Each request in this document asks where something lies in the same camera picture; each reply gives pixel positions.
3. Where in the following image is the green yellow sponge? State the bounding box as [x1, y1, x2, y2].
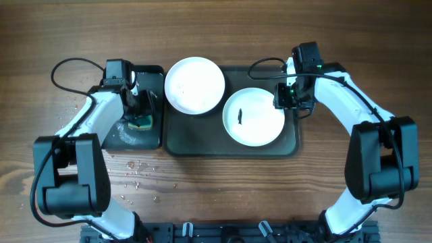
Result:
[128, 115, 153, 130]

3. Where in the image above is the white plate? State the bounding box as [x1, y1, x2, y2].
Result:
[165, 57, 225, 115]
[222, 88, 285, 146]

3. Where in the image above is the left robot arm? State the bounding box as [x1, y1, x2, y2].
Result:
[30, 85, 154, 242]

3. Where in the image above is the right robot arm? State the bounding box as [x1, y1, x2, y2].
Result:
[274, 59, 419, 242]

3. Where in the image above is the black rectangular sponge tray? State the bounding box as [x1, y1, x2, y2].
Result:
[102, 65, 165, 151]

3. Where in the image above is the dark brown serving tray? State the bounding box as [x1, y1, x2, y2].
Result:
[162, 65, 301, 159]

